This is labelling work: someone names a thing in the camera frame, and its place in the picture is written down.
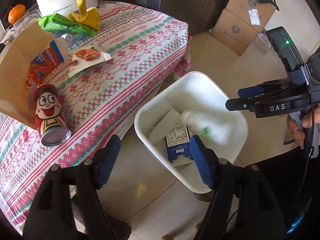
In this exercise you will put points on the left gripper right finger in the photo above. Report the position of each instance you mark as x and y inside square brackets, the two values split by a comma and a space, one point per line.
[242, 206]

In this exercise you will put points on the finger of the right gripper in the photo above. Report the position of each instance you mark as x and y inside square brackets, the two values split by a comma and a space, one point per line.
[251, 91]
[241, 104]

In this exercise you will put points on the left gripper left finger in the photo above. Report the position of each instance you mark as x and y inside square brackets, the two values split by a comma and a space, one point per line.
[51, 215]

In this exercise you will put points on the white green label bottle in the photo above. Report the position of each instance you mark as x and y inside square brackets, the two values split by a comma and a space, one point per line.
[212, 128]

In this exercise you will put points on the blue milk carton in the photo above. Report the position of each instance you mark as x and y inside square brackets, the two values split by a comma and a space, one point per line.
[178, 145]

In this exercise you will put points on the red cartoon drink can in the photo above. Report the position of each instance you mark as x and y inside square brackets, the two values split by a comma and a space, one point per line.
[49, 117]

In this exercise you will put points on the brown paper bag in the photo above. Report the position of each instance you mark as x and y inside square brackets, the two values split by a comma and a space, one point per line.
[15, 62]

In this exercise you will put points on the red blue snack package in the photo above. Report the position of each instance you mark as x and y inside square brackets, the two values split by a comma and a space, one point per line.
[47, 61]

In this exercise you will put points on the small nut snack wrapper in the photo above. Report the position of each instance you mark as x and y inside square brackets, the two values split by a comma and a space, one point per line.
[86, 57]

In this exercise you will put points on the yellow snack wrapper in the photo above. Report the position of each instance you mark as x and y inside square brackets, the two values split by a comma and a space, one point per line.
[89, 17]

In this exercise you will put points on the green plastic wrapper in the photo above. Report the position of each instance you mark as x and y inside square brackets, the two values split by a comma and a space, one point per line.
[55, 22]

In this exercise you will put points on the white plastic bottle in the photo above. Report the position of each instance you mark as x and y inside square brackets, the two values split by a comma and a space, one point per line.
[166, 124]

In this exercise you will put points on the person right hand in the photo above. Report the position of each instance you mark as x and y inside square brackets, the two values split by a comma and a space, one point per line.
[298, 135]

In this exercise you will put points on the lower cardboard box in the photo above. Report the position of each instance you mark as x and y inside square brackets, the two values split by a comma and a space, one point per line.
[233, 32]

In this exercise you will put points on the cardboard box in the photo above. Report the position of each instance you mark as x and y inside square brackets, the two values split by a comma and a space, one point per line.
[233, 32]
[255, 14]

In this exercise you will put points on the upper cardboard box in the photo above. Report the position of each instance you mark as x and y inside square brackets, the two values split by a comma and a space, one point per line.
[255, 14]

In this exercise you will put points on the patterned tablecloth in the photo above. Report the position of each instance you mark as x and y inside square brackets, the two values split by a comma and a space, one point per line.
[145, 47]

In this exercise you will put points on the glass jar with oranges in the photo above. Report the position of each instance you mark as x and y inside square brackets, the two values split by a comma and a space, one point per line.
[19, 26]

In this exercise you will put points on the orange on jar lid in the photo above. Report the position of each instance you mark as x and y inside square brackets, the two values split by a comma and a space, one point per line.
[16, 13]

